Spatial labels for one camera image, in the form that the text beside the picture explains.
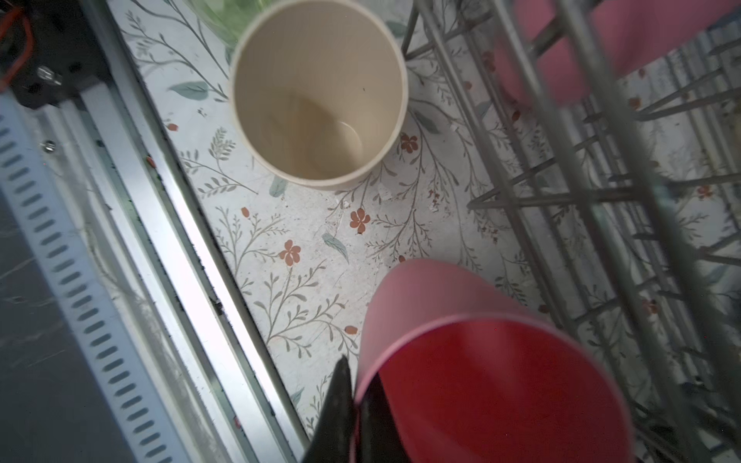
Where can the pink plastic cup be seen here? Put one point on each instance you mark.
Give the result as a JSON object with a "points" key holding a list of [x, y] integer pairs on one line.
{"points": [[632, 33], [473, 376]]}

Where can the grey wire dish rack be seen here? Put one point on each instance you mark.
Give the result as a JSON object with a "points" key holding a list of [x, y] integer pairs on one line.
{"points": [[625, 205]]}

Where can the green transparent cup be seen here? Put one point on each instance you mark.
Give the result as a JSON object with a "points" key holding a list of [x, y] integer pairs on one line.
{"points": [[228, 19]]}

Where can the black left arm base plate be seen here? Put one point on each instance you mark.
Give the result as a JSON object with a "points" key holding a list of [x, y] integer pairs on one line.
{"points": [[49, 52]]}

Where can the beige plastic cup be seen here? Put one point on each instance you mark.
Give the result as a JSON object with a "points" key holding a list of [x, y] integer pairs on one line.
{"points": [[319, 92]]}

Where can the white slotted cable duct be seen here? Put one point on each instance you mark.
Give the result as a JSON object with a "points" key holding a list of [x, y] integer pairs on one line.
{"points": [[86, 305]]}

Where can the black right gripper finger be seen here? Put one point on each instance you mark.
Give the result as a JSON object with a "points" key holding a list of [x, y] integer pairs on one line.
{"points": [[355, 432]]}

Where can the floral table mat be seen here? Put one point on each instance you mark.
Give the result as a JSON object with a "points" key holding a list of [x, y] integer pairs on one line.
{"points": [[306, 262]]}

